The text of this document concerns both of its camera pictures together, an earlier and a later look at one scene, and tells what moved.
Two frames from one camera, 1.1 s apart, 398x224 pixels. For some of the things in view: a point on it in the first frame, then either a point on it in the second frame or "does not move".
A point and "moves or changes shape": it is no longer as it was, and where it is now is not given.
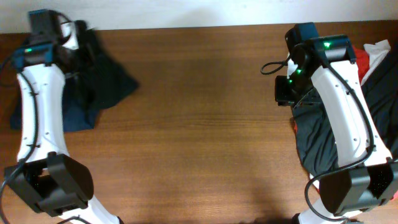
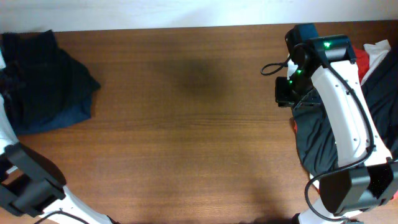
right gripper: [283, 91] does not move
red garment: [362, 60] does not move
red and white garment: [317, 183] does not move
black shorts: [101, 80] moves or changes shape
